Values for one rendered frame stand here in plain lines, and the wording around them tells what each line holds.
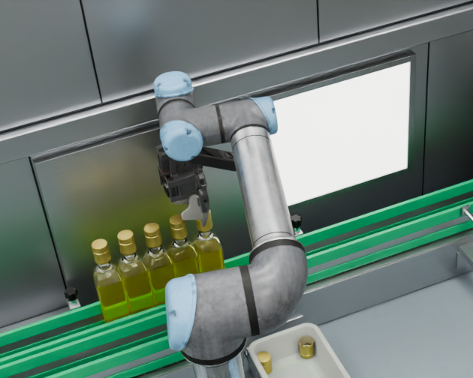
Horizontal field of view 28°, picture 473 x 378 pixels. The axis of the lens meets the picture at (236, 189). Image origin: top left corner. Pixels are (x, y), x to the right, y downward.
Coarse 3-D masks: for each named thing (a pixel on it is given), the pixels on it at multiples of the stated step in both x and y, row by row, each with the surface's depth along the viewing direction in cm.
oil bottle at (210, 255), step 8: (192, 240) 210; (200, 240) 207; (208, 240) 207; (216, 240) 208; (200, 248) 207; (208, 248) 207; (216, 248) 208; (200, 256) 207; (208, 256) 208; (216, 256) 209; (200, 264) 209; (208, 264) 209; (216, 264) 210; (200, 272) 212
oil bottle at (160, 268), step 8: (144, 256) 206; (152, 256) 204; (160, 256) 204; (168, 256) 205; (152, 264) 204; (160, 264) 204; (168, 264) 205; (152, 272) 205; (160, 272) 206; (168, 272) 206; (152, 280) 206; (160, 280) 207; (168, 280) 208; (152, 288) 208; (160, 288) 208; (160, 296) 210; (160, 304) 211
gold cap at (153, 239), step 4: (148, 224) 202; (152, 224) 202; (156, 224) 202; (144, 228) 201; (148, 228) 201; (152, 228) 201; (156, 228) 201; (144, 232) 201; (148, 232) 200; (152, 232) 200; (156, 232) 201; (160, 232) 202; (148, 236) 201; (152, 236) 201; (156, 236) 201; (160, 236) 202; (148, 240) 202; (152, 240) 201; (156, 240) 202; (160, 240) 203; (148, 244) 203; (152, 244) 202; (156, 244) 202; (160, 244) 203
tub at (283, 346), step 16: (272, 336) 217; (288, 336) 218; (320, 336) 216; (256, 352) 216; (272, 352) 219; (288, 352) 221; (320, 352) 217; (288, 368) 218; (304, 368) 218; (320, 368) 217; (336, 368) 209
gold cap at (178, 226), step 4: (172, 216) 204; (176, 216) 203; (180, 216) 203; (172, 220) 202; (176, 220) 202; (180, 220) 202; (184, 220) 202; (172, 224) 202; (176, 224) 201; (180, 224) 202; (184, 224) 202; (172, 228) 203; (176, 228) 202; (180, 228) 202; (184, 228) 203; (172, 232) 204; (176, 232) 203; (180, 232) 203; (184, 232) 203; (172, 236) 204; (176, 236) 203; (180, 236) 203; (184, 236) 204
